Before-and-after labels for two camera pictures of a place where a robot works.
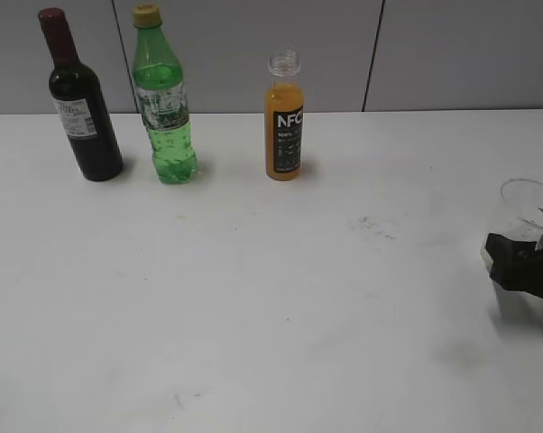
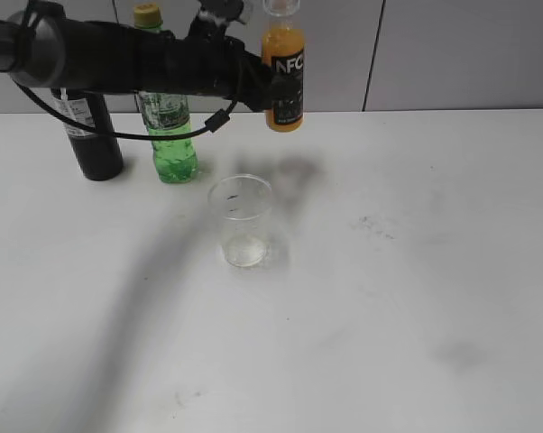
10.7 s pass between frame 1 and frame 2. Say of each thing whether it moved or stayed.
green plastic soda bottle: stayed
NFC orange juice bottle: moved
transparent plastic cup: moved
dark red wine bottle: stayed
